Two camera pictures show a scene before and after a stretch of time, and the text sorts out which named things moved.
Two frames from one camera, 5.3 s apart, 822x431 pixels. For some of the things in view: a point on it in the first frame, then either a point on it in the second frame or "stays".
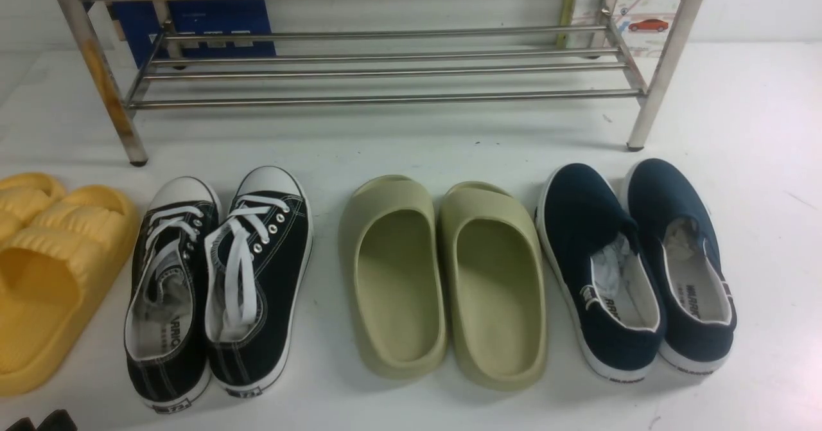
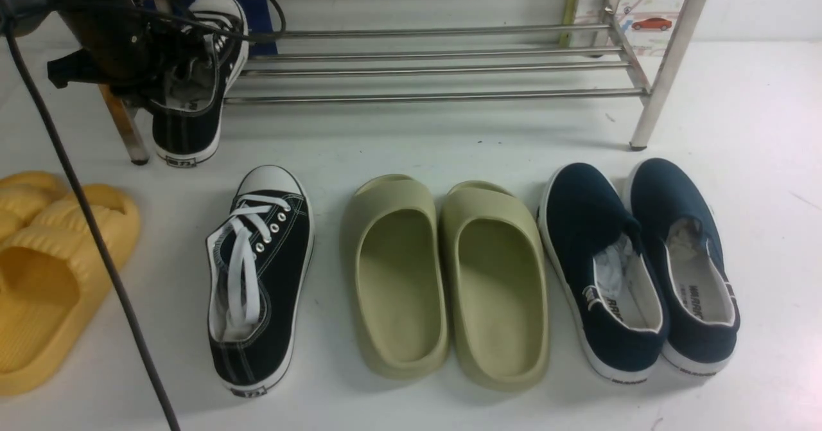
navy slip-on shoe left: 601,272 stays
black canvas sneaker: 166,317 to 209,61
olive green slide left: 393,272 stays
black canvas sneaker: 256,269 stays
